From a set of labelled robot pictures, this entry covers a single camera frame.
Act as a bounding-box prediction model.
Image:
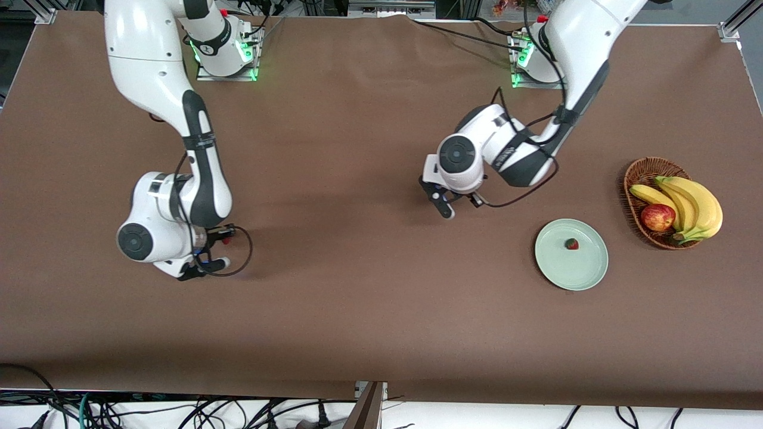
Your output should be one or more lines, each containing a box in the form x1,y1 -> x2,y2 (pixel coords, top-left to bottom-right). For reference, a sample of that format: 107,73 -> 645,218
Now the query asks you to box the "mint green round plate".
534,219 -> 609,291

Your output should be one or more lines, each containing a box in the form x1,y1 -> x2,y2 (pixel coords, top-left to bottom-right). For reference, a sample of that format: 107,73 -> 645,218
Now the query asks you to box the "brown table cover sheet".
0,11 -> 763,411

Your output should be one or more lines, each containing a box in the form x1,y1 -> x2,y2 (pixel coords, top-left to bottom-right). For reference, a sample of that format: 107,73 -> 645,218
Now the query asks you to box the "brown wicker basket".
624,157 -> 710,250

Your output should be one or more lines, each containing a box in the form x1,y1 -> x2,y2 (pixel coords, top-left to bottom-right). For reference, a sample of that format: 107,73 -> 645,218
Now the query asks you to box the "grey power strip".
348,0 -> 436,18

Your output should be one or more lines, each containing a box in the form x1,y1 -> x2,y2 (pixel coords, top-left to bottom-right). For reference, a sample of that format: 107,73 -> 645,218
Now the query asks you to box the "red apple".
641,204 -> 677,232

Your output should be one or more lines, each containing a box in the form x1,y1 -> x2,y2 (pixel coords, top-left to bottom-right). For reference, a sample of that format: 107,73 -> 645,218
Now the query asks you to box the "yellow banana bunch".
630,176 -> 724,245

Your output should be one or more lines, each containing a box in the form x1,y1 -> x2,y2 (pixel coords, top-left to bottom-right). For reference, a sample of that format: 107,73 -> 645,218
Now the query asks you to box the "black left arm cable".
482,86 -> 573,209

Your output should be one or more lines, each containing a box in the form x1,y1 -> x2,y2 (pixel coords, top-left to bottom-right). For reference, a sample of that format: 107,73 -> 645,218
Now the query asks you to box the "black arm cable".
482,86 -> 573,209
173,152 -> 254,278

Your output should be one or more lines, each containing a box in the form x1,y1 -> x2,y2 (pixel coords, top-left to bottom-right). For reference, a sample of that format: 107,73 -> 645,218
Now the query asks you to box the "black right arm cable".
173,152 -> 254,278

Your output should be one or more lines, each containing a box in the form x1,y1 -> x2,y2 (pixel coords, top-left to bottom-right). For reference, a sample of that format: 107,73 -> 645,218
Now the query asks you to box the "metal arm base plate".
196,27 -> 263,82
510,33 -> 574,90

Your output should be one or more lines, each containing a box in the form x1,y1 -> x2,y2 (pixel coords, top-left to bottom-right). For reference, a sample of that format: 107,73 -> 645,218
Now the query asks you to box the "black cable on table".
408,17 -> 519,48
474,17 -> 516,36

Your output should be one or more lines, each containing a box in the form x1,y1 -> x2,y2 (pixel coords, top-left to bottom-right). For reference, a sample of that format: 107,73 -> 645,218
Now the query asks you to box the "brown wooden post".
345,381 -> 385,429

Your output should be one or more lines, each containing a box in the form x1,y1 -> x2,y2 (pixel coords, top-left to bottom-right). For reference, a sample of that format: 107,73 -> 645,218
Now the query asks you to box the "aluminium frame profile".
718,0 -> 763,42
24,0 -> 57,24

